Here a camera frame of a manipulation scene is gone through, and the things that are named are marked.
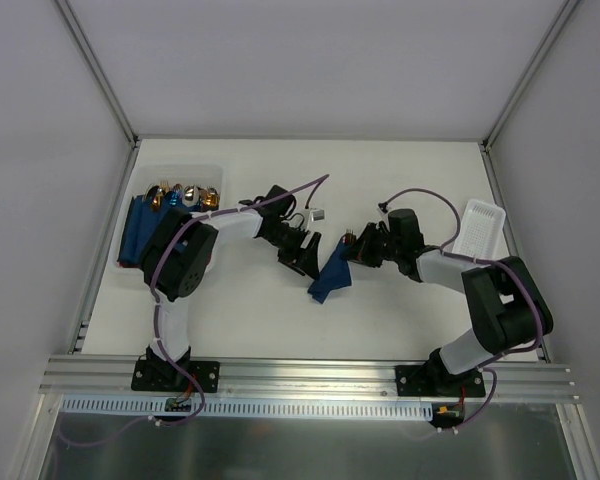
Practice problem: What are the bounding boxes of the gold fork green handle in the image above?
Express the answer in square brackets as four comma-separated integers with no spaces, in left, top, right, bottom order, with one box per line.
[342,230,356,245]

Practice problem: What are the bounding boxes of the dark blue paper napkin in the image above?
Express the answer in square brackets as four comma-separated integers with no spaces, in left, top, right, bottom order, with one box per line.
[308,240,352,304]

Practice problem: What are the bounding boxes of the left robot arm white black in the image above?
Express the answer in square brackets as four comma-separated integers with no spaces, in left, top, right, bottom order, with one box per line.
[140,185,321,390]

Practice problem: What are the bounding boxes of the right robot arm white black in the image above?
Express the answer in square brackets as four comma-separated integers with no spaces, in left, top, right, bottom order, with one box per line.
[343,209,554,398]

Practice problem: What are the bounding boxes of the rolled blue napkin bundles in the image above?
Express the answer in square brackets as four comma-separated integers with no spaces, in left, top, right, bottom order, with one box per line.
[116,195,195,269]

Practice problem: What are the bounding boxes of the gold spoons in bin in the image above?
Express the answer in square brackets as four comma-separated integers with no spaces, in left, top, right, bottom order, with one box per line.
[141,180,220,212]

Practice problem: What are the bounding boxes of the white perforated cutlery tray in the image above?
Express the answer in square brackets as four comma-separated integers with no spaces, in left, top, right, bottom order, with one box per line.
[452,199,506,260]

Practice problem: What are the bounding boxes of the white plastic bin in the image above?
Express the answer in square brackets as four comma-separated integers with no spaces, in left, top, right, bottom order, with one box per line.
[107,163,226,277]

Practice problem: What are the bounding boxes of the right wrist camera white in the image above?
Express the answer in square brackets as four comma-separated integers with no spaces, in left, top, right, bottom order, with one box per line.
[378,202,390,223]

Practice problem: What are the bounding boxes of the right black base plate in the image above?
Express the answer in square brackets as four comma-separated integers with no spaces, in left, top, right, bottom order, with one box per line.
[394,365,486,399]

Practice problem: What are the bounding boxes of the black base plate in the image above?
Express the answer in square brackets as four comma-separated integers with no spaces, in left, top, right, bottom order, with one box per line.
[131,355,221,393]
[394,365,486,399]

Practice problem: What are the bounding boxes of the right aluminium frame post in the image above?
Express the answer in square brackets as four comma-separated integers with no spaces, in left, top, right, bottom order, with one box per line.
[481,0,581,151]

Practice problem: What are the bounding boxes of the aluminium frame post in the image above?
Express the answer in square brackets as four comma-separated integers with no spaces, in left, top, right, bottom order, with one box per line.
[52,0,138,146]
[481,0,581,151]

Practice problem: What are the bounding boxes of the aluminium mounting rail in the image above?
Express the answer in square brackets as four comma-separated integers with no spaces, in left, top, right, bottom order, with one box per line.
[39,354,581,404]

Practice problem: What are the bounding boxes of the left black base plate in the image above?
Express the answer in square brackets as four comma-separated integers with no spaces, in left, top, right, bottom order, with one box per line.
[131,355,221,393]

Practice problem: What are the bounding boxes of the left aluminium frame post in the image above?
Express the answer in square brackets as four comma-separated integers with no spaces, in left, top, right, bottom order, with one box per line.
[52,0,138,146]

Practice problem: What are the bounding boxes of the white slotted cable duct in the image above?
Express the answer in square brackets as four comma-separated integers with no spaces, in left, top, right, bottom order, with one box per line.
[60,394,434,422]

